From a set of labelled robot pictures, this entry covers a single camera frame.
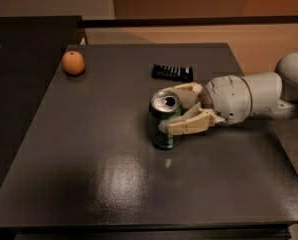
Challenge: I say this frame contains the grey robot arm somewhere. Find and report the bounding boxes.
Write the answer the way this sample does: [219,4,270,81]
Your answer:
[158,53,298,135]

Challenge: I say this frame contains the black snack bar wrapper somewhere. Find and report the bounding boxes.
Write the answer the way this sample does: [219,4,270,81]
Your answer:
[152,64,193,82]

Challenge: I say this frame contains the orange fruit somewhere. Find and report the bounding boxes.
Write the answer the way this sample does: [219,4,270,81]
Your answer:
[61,51,85,76]

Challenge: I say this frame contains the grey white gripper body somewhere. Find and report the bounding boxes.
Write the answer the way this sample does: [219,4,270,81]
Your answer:
[201,75,251,125]

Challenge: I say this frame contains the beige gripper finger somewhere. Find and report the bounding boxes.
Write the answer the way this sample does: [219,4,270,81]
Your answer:
[158,107,226,136]
[158,82,203,113]

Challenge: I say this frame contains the green soda can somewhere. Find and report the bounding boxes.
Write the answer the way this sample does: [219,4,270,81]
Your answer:
[149,91,182,150]

